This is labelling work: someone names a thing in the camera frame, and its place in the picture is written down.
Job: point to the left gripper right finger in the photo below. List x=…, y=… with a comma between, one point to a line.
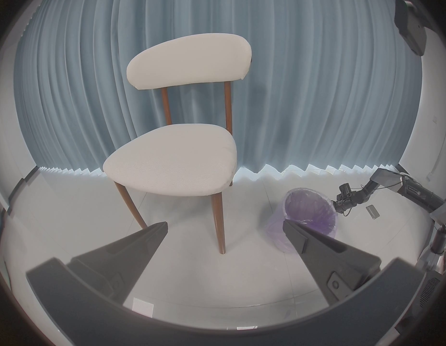
x=331, y=265

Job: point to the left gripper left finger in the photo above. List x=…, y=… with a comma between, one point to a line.
x=111, y=265

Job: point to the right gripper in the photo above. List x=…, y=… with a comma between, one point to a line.
x=347, y=202

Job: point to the purple plastic bag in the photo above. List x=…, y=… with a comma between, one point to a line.
x=309, y=211

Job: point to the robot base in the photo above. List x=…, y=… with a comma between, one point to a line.
x=430, y=294

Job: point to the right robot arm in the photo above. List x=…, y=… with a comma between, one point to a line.
x=417, y=193

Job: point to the white trash bin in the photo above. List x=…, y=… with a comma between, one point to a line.
x=280, y=229

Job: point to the blue-green curtain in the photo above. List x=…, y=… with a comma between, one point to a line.
x=316, y=85

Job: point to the wooden chair with cream cushions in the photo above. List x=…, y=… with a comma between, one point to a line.
x=172, y=157

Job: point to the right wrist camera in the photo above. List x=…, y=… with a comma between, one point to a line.
x=345, y=189

